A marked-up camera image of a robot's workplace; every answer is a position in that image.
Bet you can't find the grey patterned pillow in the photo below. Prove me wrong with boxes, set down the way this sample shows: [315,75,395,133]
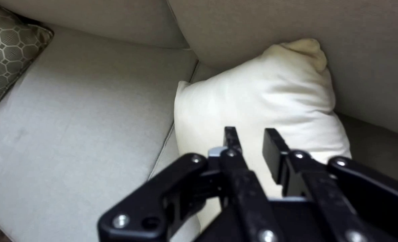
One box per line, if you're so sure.
[0,1,56,124]

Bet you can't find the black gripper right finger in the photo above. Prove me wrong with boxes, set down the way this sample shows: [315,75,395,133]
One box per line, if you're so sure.
[263,128,398,242]

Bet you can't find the small cream pillow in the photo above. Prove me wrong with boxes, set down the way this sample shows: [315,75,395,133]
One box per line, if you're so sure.
[173,38,354,234]

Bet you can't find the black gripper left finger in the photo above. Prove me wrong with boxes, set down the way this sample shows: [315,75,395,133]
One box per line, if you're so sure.
[97,125,282,242]

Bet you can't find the grey fabric sofa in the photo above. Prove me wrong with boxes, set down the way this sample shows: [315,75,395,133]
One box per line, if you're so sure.
[0,0,398,242]

